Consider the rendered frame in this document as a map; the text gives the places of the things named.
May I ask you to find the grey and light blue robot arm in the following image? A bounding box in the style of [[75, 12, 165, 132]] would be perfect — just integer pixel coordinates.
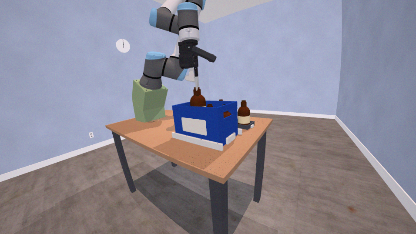
[[139, 0, 217, 90]]

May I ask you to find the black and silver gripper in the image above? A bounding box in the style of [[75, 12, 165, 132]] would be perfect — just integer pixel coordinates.
[[178, 39, 199, 91]]

